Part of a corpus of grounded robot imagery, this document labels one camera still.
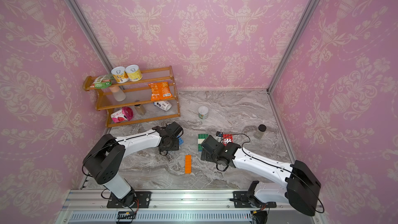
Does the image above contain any white blueberry yogurt bottle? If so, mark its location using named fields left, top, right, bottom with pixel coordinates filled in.
left=153, top=101, right=172, bottom=112

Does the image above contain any wooden three-tier shelf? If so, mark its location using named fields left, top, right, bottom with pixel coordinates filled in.
left=83, top=66, right=181, bottom=128

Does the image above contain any yellow-label white can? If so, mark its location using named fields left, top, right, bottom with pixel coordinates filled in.
left=125, top=64, right=143, bottom=82

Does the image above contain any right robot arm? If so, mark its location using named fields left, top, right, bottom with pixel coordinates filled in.
left=201, top=135, right=322, bottom=216

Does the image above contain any orange lego brick front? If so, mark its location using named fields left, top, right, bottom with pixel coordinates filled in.
left=184, top=164, right=192, bottom=174

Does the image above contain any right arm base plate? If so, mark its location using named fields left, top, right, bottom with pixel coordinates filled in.
left=230, top=191, right=277, bottom=209

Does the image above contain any orange chips bag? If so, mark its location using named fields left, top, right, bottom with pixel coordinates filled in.
left=148, top=82, right=173, bottom=102

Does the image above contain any pink strawberry drink cup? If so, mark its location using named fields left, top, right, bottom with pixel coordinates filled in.
left=111, top=107, right=134, bottom=123

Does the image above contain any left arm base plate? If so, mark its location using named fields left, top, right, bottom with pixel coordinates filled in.
left=107, top=191, right=152, bottom=209

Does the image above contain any aluminium mounting rail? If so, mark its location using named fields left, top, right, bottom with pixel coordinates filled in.
left=56, top=189, right=327, bottom=224

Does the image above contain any black-lid grey jar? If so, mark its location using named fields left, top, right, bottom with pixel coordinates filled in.
left=254, top=124, right=267, bottom=140

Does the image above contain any red lego brick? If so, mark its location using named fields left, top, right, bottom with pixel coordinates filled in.
left=222, top=134, right=233, bottom=142
left=221, top=139, right=233, bottom=146

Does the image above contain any orange-label white can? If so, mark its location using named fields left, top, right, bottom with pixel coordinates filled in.
left=111, top=66, right=129, bottom=84

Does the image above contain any small green white-lid cup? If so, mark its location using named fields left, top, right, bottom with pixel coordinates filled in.
left=198, top=106, right=209, bottom=120

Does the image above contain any brown spice jar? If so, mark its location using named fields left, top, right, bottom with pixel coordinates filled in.
left=134, top=104, right=146, bottom=115

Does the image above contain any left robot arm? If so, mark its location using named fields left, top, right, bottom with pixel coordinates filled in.
left=83, top=121, right=183, bottom=207

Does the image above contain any orange lego brick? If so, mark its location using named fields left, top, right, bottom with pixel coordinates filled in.
left=184, top=164, right=192, bottom=174
left=185, top=155, right=192, bottom=167

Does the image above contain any green snack packet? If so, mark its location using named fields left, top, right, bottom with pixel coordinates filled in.
left=90, top=74, right=113, bottom=89

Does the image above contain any translucent plastic cup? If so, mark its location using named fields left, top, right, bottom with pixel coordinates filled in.
left=109, top=86, right=126, bottom=102

